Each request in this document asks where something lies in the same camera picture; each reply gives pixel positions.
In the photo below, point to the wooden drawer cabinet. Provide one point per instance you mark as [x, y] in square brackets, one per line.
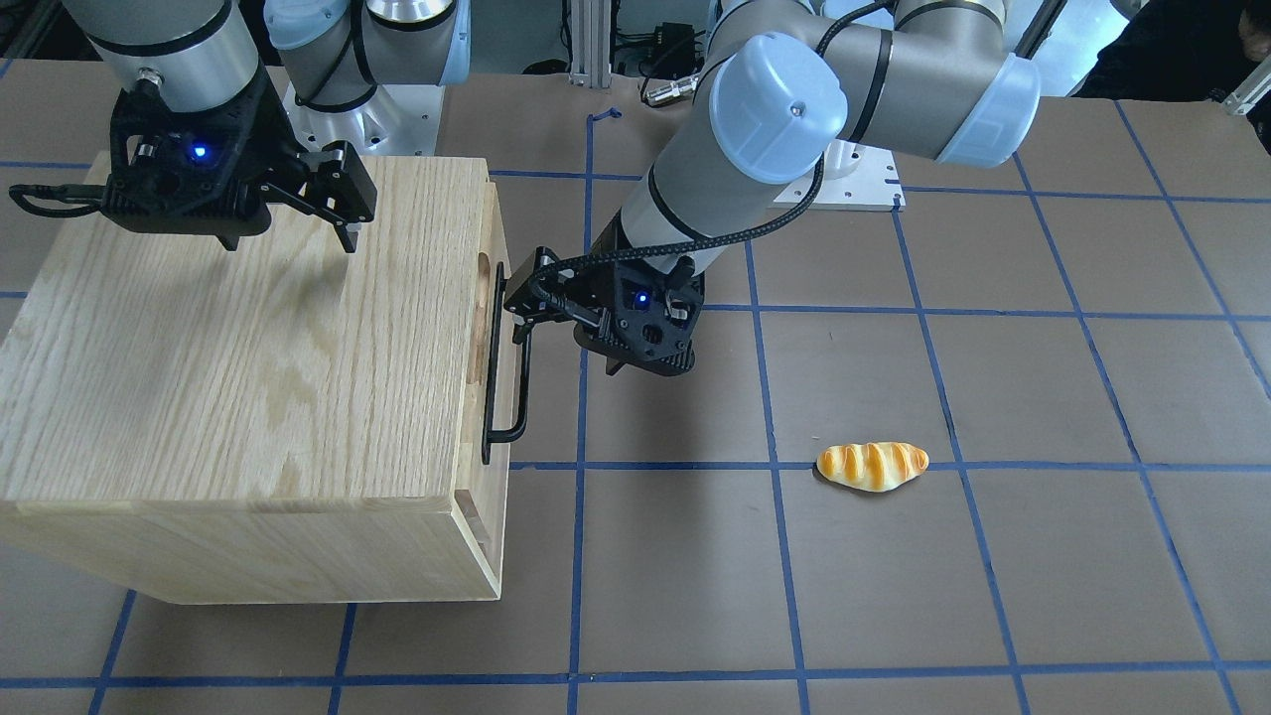
[286, 423]

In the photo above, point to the aluminium frame post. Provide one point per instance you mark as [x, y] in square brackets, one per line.
[591, 36]

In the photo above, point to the toy bread roll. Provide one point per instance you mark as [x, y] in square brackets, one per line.
[875, 467]

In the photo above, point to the wooden drawer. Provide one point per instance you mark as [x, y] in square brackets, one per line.
[490, 391]

